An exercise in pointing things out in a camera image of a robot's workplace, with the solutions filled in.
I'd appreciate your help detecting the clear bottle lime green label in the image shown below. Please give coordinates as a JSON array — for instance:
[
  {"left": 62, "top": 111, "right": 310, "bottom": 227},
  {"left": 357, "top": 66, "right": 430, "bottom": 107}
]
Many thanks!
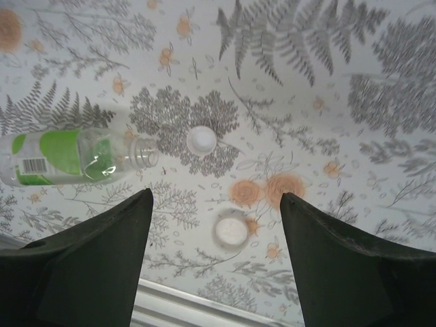
[{"left": 0, "top": 127, "right": 159, "bottom": 187}]

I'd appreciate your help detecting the wide white bottle cap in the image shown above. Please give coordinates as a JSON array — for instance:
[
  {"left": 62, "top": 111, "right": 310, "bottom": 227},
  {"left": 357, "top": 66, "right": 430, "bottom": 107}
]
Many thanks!
[{"left": 213, "top": 208, "right": 251, "bottom": 253}]

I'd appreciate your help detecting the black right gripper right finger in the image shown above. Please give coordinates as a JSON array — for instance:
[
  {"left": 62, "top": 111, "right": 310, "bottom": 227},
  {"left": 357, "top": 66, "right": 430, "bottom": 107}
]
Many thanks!
[{"left": 279, "top": 191, "right": 436, "bottom": 327}]

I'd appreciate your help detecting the aluminium table edge rail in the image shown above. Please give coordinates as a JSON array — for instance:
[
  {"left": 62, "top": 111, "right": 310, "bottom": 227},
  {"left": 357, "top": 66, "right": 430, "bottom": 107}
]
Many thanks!
[{"left": 0, "top": 234, "right": 300, "bottom": 327}]

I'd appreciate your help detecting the small white bottle cap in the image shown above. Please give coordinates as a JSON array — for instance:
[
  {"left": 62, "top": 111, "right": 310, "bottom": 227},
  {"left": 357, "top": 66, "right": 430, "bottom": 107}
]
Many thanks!
[{"left": 186, "top": 125, "right": 217, "bottom": 156}]

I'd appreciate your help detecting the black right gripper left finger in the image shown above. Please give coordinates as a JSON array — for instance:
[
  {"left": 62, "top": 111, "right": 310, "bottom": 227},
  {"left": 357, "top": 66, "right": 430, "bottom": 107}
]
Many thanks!
[{"left": 0, "top": 187, "right": 153, "bottom": 327}]

